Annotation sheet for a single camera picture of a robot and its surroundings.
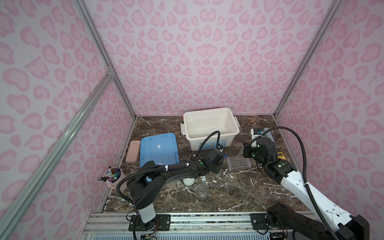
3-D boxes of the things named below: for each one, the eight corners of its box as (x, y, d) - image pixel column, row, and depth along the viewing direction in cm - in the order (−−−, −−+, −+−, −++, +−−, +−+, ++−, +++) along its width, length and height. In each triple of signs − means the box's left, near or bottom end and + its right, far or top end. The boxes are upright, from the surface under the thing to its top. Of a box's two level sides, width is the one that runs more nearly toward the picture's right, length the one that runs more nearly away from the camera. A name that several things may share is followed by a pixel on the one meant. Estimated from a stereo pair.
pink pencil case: (125, 163, 96) (123, 161, 94) (132, 142, 106) (131, 140, 105) (137, 163, 96) (136, 161, 94) (143, 142, 106) (142, 140, 104)
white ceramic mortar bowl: (183, 185, 87) (182, 184, 85) (183, 179, 89) (183, 178, 87) (194, 185, 87) (194, 184, 85) (194, 179, 89) (194, 178, 87)
